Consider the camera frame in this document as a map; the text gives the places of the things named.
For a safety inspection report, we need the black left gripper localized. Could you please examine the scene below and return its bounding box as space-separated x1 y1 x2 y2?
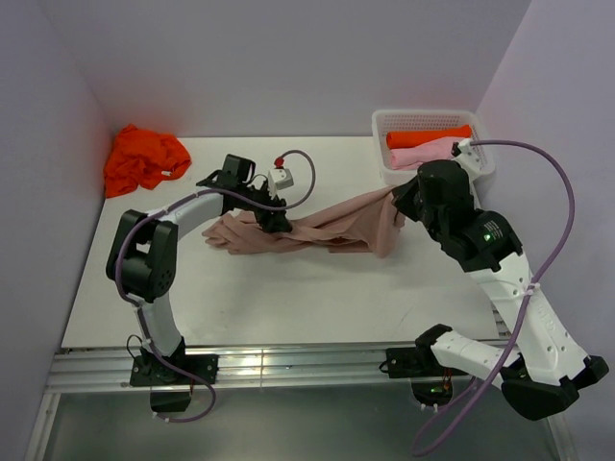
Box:
236 181 292 233

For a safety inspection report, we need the dusty pink t-shirt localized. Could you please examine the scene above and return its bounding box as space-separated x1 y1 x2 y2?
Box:
202 186 406 258

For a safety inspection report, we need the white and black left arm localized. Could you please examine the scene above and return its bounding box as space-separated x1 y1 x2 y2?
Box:
106 154 293 383

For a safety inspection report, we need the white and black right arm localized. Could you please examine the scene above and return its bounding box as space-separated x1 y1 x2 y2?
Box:
393 160 608 421

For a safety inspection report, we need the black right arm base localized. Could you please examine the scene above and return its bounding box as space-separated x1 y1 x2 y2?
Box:
379 347 465 410

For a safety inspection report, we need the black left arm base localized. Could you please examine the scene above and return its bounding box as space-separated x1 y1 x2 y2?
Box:
127 342 219 423

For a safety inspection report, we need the rolled light pink t-shirt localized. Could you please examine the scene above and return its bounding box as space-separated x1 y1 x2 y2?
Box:
390 137 463 170

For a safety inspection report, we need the rolled orange t-shirt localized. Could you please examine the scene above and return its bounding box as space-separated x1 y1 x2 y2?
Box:
385 125 472 149

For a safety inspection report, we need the white perforated plastic basket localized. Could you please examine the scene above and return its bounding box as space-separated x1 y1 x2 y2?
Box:
372 109 486 185

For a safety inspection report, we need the crumpled orange t-shirt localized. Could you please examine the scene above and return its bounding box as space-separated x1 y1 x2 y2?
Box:
103 125 192 199

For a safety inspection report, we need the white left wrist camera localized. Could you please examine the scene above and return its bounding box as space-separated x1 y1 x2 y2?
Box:
266 167 294 198

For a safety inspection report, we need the aluminium frame rail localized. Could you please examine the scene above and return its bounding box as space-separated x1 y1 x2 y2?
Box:
43 343 411 395

